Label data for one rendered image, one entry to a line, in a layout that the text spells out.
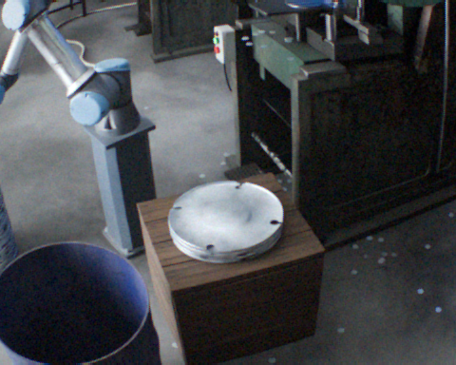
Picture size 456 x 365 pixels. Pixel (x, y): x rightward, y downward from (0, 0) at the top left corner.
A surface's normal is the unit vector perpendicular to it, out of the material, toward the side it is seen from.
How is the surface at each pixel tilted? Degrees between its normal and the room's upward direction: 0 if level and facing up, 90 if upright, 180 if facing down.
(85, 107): 96
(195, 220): 0
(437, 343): 0
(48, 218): 0
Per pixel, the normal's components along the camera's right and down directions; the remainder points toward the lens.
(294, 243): -0.05, -0.82
